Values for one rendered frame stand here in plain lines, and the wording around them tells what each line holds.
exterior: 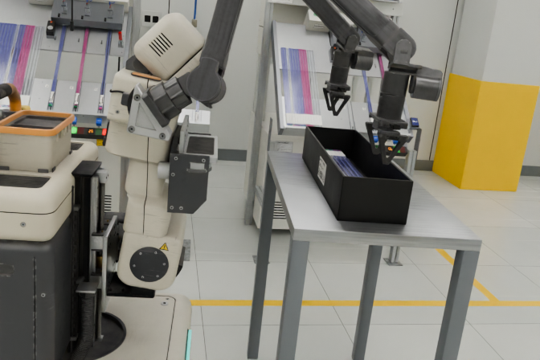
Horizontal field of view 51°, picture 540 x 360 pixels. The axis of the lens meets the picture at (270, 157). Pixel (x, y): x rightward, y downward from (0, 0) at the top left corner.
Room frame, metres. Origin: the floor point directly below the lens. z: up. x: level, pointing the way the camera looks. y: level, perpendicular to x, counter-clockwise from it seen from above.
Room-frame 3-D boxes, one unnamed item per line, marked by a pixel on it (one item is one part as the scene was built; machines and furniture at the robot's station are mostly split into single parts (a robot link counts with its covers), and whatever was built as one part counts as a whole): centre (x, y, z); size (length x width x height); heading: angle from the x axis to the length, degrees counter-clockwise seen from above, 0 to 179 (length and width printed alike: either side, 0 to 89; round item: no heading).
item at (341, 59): (1.84, -0.20, 1.14); 0.07 x 0.06 x 0.07; 108
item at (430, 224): (1.56, -0.25, 0.40); 0.70 x 0.45 x 0.80; 7
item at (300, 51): (3.20, -0.30, 0.65); 1.01 x 0.73 x 1.29; 11
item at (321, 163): (1.56, -0.23, 0.86); 0.57 x 0.17 x 0.11; 7
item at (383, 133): (1.24, -0.26, 1.01); 0.07 x 0.07 x 0.09; 6
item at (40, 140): (1.46, 0.63, 0.87); 0.23 x 0.15 x 0.11; 7
